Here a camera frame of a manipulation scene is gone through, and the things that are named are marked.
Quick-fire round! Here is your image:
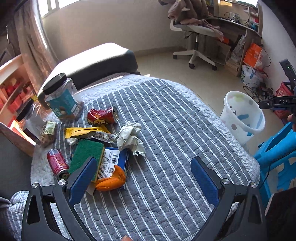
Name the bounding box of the green yellow sponge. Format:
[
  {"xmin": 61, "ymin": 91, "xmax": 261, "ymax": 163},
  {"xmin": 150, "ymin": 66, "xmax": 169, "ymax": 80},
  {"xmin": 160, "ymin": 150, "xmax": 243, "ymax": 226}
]
[{"xmin": 69, "ymin": 140, "xmax": 105, "ymax": 183}]

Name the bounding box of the white polka-dot trash bin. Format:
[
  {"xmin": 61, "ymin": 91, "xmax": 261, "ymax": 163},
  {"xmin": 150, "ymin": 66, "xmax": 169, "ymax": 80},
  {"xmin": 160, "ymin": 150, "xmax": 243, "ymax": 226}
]
[{"xmin": 220, "ymin": 91, "xmax": 265, "ymax": 146}]

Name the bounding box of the right hand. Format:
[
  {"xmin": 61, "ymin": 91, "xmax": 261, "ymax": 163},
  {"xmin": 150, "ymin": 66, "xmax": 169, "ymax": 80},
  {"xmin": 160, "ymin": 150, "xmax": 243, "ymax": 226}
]
[{"xmin": 287, "ymin": 114, "xmax": 296, "ymax": 132}]

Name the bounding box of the red snack bag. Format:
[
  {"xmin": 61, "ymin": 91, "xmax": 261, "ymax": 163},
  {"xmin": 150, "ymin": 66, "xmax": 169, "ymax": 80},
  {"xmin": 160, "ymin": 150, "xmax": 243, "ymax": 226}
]
[{"xmin": 274, "ymin": 82, "xmax": 294, "ymax": 119}]

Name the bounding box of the black tracker box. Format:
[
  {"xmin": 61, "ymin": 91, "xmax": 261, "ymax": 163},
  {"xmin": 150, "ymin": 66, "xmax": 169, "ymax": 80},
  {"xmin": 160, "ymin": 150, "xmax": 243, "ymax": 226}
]
[{"xmin": 280, "ymin": 59, "xmax": 296, "ymax": 90}]

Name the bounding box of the white plastic bag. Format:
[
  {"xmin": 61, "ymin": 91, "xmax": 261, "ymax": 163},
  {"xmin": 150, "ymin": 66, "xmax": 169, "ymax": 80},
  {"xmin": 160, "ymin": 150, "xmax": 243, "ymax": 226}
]
[{"xmin": 241, "ymin": 65, "xmax": 263, "ymax": 87}]

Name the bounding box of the blue plastic stool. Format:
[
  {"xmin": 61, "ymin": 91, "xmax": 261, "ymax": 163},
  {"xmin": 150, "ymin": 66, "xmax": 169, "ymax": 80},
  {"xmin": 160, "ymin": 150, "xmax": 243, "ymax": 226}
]
[{"xmin": 254, "ymin": 123, "xmax": 295, "ymax": 206}]

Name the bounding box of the orange shopping bag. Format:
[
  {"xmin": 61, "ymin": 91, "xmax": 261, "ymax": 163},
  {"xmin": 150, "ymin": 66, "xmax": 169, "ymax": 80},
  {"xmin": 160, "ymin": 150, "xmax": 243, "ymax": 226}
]
[{"xmin": 243, "ymin": 43, "xmax": 266, "ymax": 70}]

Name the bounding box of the grey sofa armrest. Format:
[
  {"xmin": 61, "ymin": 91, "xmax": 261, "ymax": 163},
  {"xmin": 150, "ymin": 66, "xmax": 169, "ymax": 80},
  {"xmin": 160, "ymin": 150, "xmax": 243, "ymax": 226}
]
[{"xmin": 0, "ymin": 134, "xmax": 32, "ymax": 199}]

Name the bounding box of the small crumpled white tissue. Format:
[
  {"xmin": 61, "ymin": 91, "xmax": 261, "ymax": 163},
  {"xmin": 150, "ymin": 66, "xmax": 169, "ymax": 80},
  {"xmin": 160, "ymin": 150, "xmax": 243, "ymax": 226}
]
[{"xmin": 66, "ymin": 138, "xmax": 78, "ymax": 146}]

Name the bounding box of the wooden desk with shelves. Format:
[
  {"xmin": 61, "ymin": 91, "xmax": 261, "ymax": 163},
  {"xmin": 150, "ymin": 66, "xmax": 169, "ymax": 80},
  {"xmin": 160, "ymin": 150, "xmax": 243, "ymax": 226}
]
[{"xmin": 206, "ymin": 1, "xmax": 263, "ymax": 76}]

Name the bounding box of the orange peel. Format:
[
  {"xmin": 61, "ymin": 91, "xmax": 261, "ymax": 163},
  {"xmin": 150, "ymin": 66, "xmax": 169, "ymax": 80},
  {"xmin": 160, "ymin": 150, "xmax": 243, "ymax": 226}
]
[{"xmin": 95, "ymin": 165, "xmax": 126, "ymax": 191}]

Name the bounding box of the grey striped quilted cover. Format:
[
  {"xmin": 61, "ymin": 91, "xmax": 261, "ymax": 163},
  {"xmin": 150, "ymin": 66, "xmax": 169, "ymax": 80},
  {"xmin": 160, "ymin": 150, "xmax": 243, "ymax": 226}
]
[{"xmin": 6, "ymin": 73, "xmax": 261, "ymax": 241}]

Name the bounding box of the clear jar of nuts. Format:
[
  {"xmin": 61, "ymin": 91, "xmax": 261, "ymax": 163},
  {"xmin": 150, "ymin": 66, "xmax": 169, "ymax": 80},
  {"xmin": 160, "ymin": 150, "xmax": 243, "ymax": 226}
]
[{"xmin": 16, "ymin": 98, "xmax": 57, "ymax": 147}]

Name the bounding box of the blue white snack packet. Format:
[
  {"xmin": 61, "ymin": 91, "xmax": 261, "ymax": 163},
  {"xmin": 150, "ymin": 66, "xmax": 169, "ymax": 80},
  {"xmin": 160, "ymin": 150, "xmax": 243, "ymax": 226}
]
[{"xmin": 97, "ymin": 147, "xmax": 130, "ymax": 180}]

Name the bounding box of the white office chair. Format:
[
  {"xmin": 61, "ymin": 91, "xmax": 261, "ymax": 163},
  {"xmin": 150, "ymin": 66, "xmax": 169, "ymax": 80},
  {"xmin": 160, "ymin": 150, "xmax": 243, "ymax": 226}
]
[{"xmin": 170, "ymin": 19, "xmax": 218, "ymax": 71}]

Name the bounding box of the yellow snack wrapper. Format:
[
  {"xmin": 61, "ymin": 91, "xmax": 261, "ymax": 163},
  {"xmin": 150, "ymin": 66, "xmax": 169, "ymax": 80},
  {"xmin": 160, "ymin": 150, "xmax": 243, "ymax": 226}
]
[{"xmin": 65, "ymin": 125, "xmax": 117, "ymax": 144}]

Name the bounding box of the brown blanket on chair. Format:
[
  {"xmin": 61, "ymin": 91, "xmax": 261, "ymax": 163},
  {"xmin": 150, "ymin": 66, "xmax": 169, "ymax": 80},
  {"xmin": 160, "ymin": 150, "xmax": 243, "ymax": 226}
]
[{"xmin": 158, "ymin": 0, "xmax": 224, "ymax": 42}]

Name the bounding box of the large crumpled white paper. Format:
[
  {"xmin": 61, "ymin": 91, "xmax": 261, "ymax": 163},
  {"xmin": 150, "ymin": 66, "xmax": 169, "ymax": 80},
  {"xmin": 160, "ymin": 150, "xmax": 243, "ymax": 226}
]
[{"xmin": 116, "ymin": 121, "xmax": 145, "ymax": 157}]

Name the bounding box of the crushed red soda can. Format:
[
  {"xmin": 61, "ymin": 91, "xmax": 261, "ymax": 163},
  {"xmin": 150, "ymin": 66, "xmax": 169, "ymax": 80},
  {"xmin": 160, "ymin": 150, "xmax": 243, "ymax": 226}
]
[{"xmin": 87, "ymin": 106, "xmax": 119, "ymax": 126}]

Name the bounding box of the teal-labelled macadamia jar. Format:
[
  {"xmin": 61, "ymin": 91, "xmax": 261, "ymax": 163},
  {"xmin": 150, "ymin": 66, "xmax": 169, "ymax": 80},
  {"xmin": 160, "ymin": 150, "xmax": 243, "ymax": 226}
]
[{"xmin": 43, "ymin": 73, "xmax": 84, "ymax": 123}]

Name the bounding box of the bookshelf with colourful items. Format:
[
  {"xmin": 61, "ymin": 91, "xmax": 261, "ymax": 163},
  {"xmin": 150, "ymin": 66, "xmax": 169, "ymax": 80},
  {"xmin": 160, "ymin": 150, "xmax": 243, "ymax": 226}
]
[{"xmin": 1, "ymin": 54, "xmax": 36, "ymax": 157}]

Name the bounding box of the beige curtain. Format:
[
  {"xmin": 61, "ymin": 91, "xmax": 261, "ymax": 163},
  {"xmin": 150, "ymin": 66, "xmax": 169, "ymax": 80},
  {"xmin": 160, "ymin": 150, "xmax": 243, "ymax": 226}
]
[{"xmin": 14, "ymin": 1, "xmax": 58, "ymax": 92}]

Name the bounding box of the dark grey ottoman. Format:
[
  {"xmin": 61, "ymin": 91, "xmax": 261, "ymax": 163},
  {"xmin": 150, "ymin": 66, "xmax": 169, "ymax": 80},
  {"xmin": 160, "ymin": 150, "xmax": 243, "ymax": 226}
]
[{"xmin": 36, "ymin": 42, "xmax": 141, "ymax": 110}]

